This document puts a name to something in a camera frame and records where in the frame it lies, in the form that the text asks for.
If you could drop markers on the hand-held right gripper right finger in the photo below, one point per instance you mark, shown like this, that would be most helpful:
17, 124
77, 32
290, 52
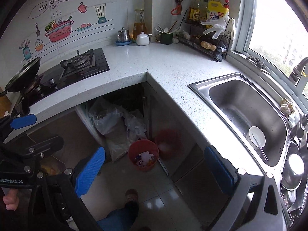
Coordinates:
219, 170

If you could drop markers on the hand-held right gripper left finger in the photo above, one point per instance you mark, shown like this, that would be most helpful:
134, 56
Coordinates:
89, 173

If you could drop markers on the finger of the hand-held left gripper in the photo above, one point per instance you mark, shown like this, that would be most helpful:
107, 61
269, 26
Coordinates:
22, 121
43, 145

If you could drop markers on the red plastic bin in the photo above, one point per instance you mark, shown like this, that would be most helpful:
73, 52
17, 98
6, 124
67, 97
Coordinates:
134, 150

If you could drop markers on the person's left hand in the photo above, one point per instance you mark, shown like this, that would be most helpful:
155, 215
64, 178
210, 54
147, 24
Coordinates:
10, 199

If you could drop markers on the wooden cutting board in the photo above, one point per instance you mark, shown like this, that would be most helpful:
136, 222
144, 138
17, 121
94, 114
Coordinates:
4, 103

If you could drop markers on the beige woven sack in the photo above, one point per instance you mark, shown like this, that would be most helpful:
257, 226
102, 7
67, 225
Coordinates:
118, 146

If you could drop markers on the metal chopsticks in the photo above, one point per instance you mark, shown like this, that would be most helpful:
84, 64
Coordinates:
262, 151

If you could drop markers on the black wok with lid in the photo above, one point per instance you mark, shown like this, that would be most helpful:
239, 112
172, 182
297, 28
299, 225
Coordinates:
24, 73

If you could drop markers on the pink slipper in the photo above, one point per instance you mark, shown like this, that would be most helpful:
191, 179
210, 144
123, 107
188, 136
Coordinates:
131, 196

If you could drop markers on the white bowl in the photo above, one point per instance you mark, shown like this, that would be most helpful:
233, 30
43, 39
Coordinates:
257, 134

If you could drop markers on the person's leg in jeans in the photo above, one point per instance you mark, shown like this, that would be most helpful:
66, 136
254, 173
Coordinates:
115, 221

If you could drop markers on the white woven sack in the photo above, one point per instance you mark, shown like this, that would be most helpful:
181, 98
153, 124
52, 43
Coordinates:
105, 118

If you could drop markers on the white plastic bag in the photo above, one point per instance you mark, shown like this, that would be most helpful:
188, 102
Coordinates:
134, 125

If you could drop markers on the stainless steel bowl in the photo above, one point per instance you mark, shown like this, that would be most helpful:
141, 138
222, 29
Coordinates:
292, 170

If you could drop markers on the patterned steel cabinet door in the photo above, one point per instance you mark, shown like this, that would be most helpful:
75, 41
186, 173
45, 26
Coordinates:
168, 115

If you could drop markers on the stainless steel sink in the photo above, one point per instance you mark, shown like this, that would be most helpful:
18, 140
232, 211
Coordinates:
235, 96

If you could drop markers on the crumpled dish rag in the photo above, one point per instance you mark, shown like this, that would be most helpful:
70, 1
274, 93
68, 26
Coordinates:
287, 107

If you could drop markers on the black gas stove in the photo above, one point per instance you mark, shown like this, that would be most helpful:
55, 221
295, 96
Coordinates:
101, 60

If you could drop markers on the black round lid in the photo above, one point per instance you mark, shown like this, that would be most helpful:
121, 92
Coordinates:
220, 56

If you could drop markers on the steel wool scrubber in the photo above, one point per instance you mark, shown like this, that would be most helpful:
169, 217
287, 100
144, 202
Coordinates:
256, 61

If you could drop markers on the ginger root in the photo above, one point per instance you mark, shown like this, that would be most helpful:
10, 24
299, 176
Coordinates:
208, 45

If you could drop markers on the metal faucet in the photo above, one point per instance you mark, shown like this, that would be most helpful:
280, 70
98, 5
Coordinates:
297, 71

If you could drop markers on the blue saucer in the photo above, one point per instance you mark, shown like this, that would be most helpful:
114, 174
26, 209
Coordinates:
124, 43

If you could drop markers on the stainless steel teapot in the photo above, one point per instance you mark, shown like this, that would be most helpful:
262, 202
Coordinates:
124, 35

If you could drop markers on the garlic bulb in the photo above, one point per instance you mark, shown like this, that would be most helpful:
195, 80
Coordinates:
184, 35

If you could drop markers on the clear plastic glove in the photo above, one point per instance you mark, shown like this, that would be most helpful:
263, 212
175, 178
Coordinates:
216, 28

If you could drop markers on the dark green mug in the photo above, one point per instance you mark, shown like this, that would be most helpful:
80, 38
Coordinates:
166, 39

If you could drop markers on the white lidded sugar pot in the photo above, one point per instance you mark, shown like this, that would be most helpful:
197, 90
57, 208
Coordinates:
143, 40

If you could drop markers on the amber oil bottle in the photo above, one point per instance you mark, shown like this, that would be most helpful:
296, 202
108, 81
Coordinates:
139, 27

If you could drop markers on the wooden chopsticks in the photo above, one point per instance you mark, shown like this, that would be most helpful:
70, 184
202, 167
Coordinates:
172, 27

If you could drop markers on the window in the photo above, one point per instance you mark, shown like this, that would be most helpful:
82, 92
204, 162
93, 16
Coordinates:
276, 24

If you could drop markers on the yellow detergent jug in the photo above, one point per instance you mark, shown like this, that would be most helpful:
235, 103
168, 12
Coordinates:
216, 10

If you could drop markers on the brown sauce bottle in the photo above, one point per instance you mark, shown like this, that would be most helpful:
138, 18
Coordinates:
192, 10
197, 12

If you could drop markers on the dark sauce bottle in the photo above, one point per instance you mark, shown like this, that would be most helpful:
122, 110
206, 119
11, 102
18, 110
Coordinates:
204, 9

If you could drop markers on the kitchen wall sticker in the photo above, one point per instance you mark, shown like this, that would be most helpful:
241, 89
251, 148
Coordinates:
60, 31

